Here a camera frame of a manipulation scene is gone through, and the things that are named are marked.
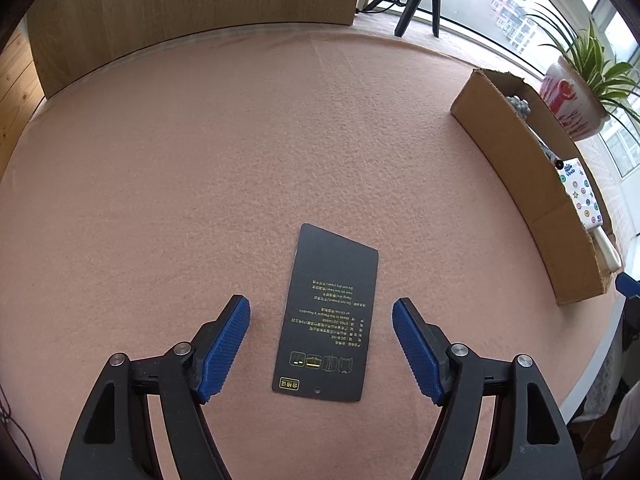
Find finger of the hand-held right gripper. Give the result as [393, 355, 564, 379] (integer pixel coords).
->
[616, 272, 640, 311]

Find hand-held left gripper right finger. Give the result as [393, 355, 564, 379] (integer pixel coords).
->
[391, 297, 583, 480]

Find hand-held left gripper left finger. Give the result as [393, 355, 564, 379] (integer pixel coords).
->
[60, 294, 252, 480]

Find black printed card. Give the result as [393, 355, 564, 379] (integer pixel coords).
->
[271, 223, 379, 403]

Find patterned white tissue pack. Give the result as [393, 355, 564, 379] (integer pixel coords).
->
[556, 157, 606, 231]

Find black clear pen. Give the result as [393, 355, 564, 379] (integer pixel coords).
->
[540, 140, 566, 171]

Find cardboard box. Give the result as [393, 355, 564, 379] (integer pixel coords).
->
[450, 67, 623, 306]

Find grey knobby roller massager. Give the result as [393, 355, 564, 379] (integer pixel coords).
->
[506, 95, 532, 122]

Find pink felt table cloth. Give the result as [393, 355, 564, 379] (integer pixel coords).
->
[0, 22, 626, 480]

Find green spider plant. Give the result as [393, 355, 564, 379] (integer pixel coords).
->
[522, 2, 640, 131]

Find wooden board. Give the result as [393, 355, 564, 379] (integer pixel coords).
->
[25, 0, 371, 101]

